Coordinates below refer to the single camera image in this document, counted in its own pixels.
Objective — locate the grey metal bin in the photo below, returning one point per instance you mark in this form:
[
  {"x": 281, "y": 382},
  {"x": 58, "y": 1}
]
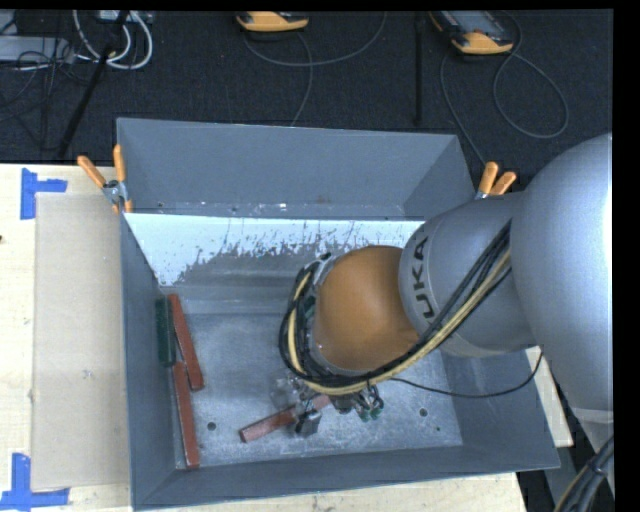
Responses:
[{"x": 260, "y": 165}]

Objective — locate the dark green flat block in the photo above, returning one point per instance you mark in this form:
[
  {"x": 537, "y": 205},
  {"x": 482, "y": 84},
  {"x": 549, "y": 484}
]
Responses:
[{"x": 165, "y": 332}]

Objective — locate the pale wood flat board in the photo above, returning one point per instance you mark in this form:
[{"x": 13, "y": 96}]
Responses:
[{"x": 75, "y": 340}]

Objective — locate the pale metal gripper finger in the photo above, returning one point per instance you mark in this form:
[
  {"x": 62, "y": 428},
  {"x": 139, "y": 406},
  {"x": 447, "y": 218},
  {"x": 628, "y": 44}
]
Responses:
[
  {"x": 308, "y": 423},
  {"x": 286, "y": 392}
]

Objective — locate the red-brown flat block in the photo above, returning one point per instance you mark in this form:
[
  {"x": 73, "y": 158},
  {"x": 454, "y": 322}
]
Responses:
[
  {"x": 186, "y": 420},
  {"x": 265, "y": 426},
  {"x": 186, "y": 342}
]

